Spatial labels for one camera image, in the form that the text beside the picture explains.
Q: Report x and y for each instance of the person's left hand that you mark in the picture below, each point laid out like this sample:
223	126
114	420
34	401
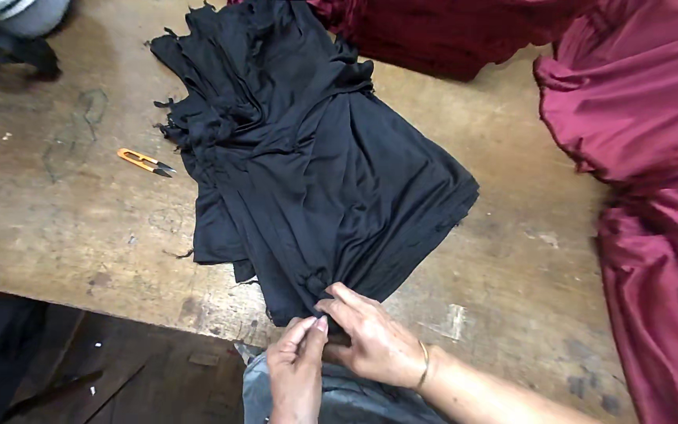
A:
295	380

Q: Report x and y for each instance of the person's right hand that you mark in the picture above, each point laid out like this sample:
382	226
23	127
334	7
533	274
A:
383	347

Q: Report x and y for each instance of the person's right index finger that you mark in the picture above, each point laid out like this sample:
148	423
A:
336	311

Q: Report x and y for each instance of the person's right thumb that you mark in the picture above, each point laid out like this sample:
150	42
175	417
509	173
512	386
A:
338	353

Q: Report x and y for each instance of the person's left fingers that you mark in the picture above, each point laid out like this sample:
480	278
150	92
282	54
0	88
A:
291	340

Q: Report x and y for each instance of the person's left thumb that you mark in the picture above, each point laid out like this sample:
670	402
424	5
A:
316	340

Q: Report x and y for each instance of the person's right fingers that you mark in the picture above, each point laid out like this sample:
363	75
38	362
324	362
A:
346	295

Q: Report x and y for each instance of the black fabric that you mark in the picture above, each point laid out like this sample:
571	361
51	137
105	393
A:
315	165

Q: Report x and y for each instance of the person's left forearm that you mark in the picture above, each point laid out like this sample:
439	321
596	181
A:
295	420

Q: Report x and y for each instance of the person's right forearm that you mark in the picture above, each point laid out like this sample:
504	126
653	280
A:
480	391

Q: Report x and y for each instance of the person's body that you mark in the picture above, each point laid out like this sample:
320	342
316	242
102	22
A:
362	397

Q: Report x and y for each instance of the orange thread snips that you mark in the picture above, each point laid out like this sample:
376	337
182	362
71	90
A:
142	161

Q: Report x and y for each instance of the dark maroon fabric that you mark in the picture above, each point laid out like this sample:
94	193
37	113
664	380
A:
451	35

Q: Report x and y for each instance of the tangled dark green thread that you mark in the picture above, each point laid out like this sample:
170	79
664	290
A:
91	113

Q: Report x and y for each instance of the pinkish red fabric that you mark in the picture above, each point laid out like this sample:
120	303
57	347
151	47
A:
651	106

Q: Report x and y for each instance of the black elongated object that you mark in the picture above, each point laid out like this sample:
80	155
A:
24	52

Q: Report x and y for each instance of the grey and white rounded object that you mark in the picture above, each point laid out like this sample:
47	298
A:
39	17

